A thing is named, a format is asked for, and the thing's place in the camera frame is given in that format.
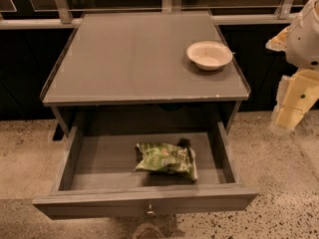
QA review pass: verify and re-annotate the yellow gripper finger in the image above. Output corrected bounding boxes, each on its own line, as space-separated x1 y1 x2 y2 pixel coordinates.
270 69 319 133
265 27 288 52

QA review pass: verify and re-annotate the green jalapeno chip bag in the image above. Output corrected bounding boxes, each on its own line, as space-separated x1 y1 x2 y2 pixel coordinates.
135 142 198 181

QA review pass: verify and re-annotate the round robot base foot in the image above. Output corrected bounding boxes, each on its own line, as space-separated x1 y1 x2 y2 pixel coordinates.
132 224 163 239

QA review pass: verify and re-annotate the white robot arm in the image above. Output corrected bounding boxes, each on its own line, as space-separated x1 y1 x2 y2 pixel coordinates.
266 0 319 134

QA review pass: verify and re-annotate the small metal drawer knob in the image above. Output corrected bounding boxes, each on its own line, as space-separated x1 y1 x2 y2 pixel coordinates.
146 202 156 216

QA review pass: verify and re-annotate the open grey top drawer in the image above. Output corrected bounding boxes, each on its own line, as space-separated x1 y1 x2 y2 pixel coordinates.
33 121 258 219

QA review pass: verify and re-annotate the white paper bowl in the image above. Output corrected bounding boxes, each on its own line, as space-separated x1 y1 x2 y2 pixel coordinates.
186 41 233 71

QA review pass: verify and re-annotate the metal and glass railing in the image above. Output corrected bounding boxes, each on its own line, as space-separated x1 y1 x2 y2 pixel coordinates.
0 0 309 29

